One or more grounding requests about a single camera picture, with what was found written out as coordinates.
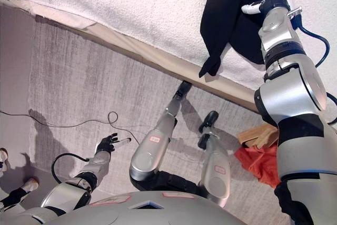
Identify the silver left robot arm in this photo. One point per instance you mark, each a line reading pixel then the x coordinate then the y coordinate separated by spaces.
pixel 97 164

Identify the black trouser leg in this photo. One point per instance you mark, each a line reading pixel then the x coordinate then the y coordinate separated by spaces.
pixel 13 198

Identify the orange garment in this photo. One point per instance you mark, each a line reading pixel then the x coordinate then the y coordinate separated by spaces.
pixel 260 164

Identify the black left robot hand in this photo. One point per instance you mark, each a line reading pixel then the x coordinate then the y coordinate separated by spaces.
pixel 105 143

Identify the silver right robot leg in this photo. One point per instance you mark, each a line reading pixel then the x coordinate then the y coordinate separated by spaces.
pixel 214 164

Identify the bed with white cover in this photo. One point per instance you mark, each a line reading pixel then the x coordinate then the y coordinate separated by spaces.
pixel 131 6

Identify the silver robot torso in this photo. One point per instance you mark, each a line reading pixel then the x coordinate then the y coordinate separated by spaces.
pixel 147 211

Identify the silver left robot leg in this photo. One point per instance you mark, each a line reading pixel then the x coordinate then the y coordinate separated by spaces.
pixel 155 146

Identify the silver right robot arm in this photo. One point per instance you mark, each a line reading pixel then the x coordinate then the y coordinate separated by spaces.
pixel 292 98

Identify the black garment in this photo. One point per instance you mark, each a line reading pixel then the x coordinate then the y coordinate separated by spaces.
pixel 226 17

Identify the silver robot leg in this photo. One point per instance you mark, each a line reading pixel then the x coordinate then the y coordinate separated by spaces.
pixel 214 164
pixel 155 146

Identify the robot legs and torso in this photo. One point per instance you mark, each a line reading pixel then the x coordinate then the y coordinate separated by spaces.
pixel 87 77

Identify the white person shoe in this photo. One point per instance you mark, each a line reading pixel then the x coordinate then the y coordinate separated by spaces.
pixel 31 184
pixel 3 159

